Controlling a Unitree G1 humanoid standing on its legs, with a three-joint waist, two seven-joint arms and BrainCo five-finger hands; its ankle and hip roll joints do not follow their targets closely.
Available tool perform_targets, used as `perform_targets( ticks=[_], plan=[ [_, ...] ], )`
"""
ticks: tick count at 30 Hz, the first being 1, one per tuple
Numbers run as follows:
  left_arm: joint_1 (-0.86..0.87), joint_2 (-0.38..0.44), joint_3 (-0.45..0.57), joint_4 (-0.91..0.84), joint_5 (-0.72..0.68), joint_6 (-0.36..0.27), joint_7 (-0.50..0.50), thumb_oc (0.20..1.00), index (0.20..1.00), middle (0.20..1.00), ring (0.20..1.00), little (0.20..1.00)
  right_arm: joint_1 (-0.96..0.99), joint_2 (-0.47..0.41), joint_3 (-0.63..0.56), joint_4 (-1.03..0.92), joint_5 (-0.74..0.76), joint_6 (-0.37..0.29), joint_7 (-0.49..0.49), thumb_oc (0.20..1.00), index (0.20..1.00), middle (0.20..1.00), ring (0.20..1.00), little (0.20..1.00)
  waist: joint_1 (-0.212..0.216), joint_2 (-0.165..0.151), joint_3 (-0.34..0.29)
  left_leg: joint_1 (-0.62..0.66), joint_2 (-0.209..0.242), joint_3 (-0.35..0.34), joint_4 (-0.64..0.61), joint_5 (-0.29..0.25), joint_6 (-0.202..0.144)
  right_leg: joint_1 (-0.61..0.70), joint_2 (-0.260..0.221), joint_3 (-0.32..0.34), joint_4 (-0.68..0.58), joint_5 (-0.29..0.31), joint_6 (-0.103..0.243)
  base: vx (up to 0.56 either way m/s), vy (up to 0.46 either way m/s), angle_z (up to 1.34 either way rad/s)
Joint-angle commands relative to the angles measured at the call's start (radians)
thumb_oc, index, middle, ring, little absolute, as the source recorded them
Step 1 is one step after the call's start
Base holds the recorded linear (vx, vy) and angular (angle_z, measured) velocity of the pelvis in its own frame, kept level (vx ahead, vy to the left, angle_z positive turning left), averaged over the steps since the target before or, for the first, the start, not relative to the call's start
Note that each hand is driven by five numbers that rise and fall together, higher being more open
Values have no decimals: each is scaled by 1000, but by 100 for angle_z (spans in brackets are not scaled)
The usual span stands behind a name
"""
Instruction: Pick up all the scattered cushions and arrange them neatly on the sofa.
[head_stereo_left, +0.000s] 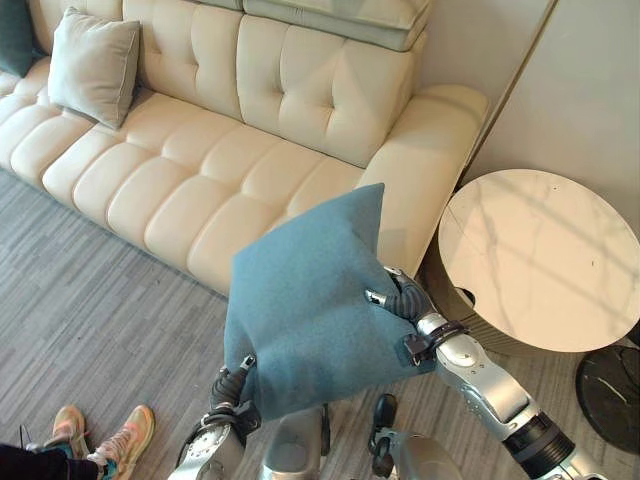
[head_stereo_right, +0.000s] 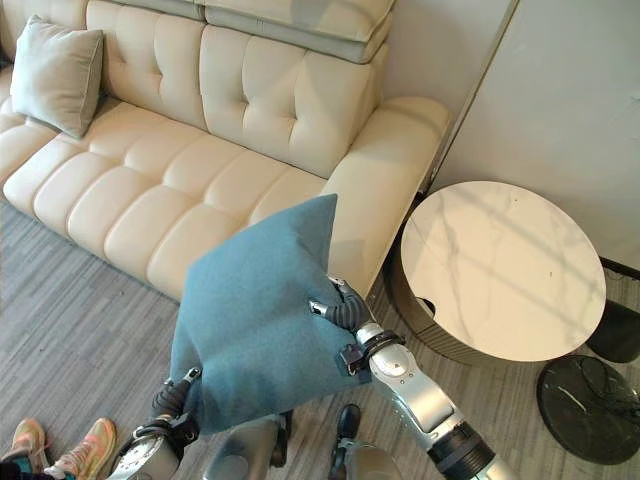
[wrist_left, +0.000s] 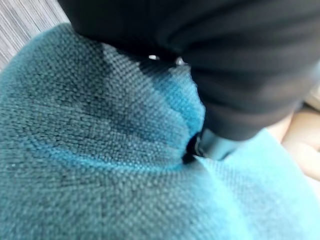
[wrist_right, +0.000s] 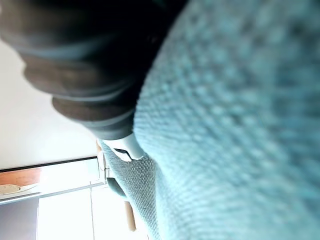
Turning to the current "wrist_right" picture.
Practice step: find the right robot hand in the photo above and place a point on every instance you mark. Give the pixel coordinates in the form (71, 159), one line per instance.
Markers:
(82, 62)

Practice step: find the teal woven cushion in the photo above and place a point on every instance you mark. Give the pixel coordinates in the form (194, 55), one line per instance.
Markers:
(225, 125)

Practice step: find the light wooden furniture leg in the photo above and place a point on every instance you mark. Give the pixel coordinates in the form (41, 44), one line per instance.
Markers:
(100, 156)
(130, 216)

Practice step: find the dark teal seat pad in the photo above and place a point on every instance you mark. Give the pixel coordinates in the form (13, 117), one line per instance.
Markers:
(115, 187)

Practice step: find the round beige mat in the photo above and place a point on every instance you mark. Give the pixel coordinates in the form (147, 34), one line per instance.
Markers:
(13, 189)

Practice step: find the white window frame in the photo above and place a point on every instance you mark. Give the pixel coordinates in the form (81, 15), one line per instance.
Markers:
(62, 187)

